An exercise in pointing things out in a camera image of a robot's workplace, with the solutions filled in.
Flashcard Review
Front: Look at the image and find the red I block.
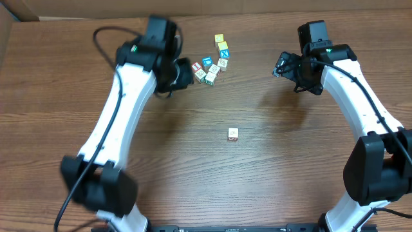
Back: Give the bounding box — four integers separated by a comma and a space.
191, 62, 202, 73

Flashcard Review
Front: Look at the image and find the white green block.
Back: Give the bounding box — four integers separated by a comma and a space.
205, 72, 218, 86
194, 68, 207, 83

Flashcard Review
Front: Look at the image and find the red circle block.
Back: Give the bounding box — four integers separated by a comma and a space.
228, 128, 239, 141

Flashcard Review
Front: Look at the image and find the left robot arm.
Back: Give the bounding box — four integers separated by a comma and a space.
53, 15, 194, 231

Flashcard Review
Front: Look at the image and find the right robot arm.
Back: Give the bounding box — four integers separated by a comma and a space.
272, 21, 411, 231

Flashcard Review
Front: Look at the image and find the blue picture block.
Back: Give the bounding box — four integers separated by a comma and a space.
202, 56, 213, 71

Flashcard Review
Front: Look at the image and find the white block centre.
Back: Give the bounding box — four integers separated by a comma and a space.
208, 64, 221, 76

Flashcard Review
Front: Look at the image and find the white block right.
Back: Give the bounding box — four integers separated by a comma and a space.
217, 58, 229, 72

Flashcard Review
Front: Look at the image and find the blue X block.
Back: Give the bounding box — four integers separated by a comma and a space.
220, 49, 230, 60

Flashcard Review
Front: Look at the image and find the yellow block near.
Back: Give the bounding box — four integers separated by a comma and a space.
218, 41, 229, 51

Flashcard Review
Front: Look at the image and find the yellow block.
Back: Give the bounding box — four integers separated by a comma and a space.
218, 41, 229, 51
214, 34, 224, 47

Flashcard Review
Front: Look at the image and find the yellow block far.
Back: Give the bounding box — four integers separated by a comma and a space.
214, 34, 224, 47

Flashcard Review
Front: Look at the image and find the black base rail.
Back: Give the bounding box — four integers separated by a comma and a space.
147, 223, 326, 232

